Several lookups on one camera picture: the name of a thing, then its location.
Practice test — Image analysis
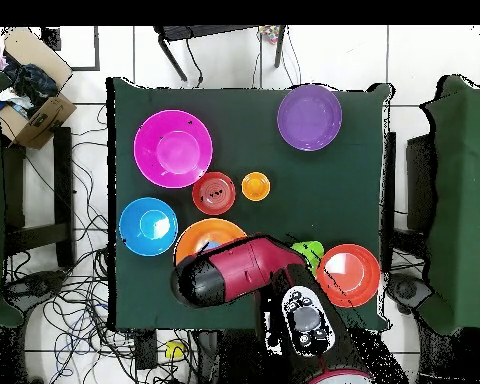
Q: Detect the dark green table cloth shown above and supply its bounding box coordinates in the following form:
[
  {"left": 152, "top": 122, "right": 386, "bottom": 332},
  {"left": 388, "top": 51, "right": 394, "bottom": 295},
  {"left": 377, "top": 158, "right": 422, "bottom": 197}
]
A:
[{"left": 106, "top": 77, "right": 392, "bottom": 332}]

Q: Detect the cardboard box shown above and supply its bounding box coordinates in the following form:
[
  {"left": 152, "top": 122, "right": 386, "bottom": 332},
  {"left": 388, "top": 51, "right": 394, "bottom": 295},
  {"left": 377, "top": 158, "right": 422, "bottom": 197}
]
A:
[{"left": 0, "top": 26, "right": 78, "bottom": 150}]

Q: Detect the small red bowl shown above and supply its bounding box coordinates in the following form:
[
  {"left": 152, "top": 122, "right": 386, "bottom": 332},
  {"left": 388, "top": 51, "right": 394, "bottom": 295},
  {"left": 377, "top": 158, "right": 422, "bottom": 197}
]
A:
[{"left": 191, "top": 171, "right": 237, "bottom": 216}]

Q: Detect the pink bowl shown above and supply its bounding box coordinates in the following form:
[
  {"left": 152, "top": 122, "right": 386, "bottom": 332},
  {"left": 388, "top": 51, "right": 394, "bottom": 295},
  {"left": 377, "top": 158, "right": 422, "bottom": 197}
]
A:
[{"left": 133, "top": 109, "right": 214, "bottom": 189}]

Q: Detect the blue round bowl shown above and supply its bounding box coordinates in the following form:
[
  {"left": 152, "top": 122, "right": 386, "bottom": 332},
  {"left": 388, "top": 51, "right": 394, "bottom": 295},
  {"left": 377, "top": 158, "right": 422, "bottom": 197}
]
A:
[{"left": 118, "top": 196, "right": 179, "bottom": 257}]

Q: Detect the large red-orange bowl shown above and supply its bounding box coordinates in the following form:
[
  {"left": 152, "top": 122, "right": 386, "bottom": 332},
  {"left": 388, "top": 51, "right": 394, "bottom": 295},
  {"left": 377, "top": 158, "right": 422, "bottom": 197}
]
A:
[{"left": 316, "top": 243, "right": 382, "bottom": 309}]

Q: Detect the purple bowl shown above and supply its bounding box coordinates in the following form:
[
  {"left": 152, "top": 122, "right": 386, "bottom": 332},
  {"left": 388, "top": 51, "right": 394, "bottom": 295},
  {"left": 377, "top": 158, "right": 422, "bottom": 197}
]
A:
[{"left": 276, "top": 83, "right": 343, "bottom": 152}]

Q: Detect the tangle of floor cables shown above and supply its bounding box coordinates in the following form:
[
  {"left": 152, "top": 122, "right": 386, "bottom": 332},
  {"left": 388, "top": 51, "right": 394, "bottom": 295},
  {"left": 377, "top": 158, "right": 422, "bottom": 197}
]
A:
[{"left": 1, "top": 103, "right": 199, "bottom": 384}]

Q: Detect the yellow ball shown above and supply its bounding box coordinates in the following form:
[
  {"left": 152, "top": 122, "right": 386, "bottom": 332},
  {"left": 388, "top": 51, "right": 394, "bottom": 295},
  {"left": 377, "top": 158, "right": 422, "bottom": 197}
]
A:
[{"left": 164, "top": 340, "right": 186, "bottom": 360}]

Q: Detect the dark clothes pile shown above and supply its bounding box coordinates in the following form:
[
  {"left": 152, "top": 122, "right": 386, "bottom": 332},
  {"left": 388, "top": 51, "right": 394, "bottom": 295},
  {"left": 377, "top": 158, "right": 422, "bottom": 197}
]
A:
[{"left": 0, "top": 51, "right": 60, "bottom": 118}]

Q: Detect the green bowl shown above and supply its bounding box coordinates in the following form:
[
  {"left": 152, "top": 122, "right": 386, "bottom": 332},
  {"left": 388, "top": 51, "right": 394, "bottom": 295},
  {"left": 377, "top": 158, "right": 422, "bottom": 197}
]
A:
[{"left": 290, "top": 240, "right": 325, "bottom": 277}]

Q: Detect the large orange bowl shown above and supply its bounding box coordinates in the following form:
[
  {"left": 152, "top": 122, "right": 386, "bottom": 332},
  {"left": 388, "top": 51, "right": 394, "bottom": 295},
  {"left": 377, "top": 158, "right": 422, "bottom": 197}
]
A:
[{"left": 174, "top": 217, "right": 248, "bottom": 267}]

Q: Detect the black power adapter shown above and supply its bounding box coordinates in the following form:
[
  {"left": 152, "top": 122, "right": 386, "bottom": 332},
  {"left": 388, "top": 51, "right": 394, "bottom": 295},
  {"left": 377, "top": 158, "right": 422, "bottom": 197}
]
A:
[{"left": 134, "top": 329, "right": 158, "bottom": 370}]

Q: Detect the black bench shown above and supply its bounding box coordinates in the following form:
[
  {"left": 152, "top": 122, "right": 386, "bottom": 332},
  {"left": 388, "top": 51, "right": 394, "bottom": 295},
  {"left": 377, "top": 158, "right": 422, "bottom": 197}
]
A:
[{"left": 1, "top": 126, "right": 76, "bottom": 268}]

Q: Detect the black pedestal foot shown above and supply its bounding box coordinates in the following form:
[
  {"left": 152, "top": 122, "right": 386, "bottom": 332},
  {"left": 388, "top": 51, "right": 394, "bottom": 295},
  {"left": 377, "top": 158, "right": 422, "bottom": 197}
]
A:
[
  {"left": 4, "top": 269, "right": 68, "bottom": 310},
  {"left": 384, "top": 271, "right": 434, "bottom": 317}
]

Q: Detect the black chair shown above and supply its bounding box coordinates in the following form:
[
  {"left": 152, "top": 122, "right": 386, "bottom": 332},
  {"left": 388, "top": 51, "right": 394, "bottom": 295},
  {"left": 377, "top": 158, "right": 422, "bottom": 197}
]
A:
[{"left": 381, "top": 131, "right": 438, "bottom": 277}]

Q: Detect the black metal frame table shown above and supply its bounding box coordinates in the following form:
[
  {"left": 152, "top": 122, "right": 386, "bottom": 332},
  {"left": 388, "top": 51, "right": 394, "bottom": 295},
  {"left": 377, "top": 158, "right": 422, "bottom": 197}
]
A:
[{"left": 153, "top": 25, "right": 288, "bottom": 84}]

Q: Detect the orange cup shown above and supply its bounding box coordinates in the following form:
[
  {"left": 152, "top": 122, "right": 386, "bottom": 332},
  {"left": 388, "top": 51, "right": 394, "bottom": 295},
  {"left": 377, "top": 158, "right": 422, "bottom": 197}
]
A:
[{"left": 240, "top": 171, "right": 272, "bottom": 202}]

